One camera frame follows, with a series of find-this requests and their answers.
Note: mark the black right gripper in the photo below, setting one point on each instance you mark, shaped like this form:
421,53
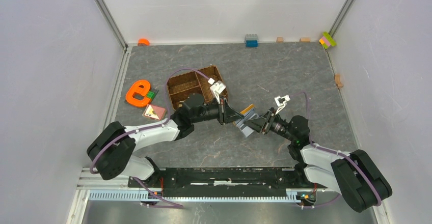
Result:
263,122

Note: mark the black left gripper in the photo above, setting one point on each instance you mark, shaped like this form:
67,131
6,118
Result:
226,114

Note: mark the yellow leather card holder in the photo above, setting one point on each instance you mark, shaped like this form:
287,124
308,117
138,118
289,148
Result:
248,114

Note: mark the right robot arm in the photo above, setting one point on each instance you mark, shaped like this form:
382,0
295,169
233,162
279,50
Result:
353,175

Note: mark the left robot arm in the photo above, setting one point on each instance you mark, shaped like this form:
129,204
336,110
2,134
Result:
112,151

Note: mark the pink card on table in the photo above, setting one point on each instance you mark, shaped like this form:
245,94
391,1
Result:
154,112

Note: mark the brown woven basket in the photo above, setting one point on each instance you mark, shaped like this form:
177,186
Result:
182,85

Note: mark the blue grey toy bricks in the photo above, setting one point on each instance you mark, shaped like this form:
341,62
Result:
251,40

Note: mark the green toy brick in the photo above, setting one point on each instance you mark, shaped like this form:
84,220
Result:
151,94

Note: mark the curved wooden block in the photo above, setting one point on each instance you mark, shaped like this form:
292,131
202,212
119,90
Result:
338,81

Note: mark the orange letter shaped block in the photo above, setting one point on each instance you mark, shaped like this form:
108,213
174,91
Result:
136,95

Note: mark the green pink yellow bricks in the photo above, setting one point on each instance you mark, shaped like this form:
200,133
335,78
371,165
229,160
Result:
327,40

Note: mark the orange round cap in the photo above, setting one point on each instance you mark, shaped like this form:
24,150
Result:
143,42

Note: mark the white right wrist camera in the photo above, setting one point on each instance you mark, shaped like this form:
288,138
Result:
281,102

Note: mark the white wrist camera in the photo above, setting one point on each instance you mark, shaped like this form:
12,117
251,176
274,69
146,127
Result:
216,88
281,102

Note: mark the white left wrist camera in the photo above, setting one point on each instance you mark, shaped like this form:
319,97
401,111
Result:
216,88

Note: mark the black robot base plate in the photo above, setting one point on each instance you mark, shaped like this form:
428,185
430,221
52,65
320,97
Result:
227,181

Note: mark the aluminium frame rail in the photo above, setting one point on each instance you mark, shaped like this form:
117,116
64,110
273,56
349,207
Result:
111,22

